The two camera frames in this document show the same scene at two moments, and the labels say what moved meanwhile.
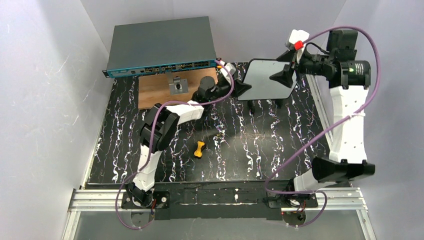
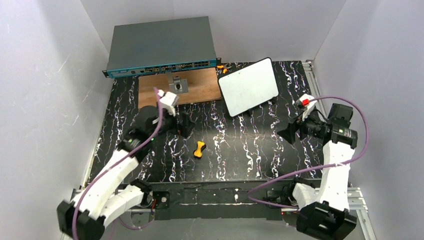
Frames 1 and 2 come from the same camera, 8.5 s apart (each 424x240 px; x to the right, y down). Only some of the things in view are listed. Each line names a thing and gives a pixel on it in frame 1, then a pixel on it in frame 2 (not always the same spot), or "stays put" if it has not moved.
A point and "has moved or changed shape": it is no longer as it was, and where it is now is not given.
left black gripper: x=230 y=86 → x=180 y=122
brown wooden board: x=155 y=89 stays put
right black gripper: x=294 y=67 → x=301 y=128
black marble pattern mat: x=237 y=140 stays put
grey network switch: x=163 y=45 stays put
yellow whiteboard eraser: x=201 y=145 stays put
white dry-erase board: x=258 y=74 has moved or changed shape
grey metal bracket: x=177 y=85 stays put
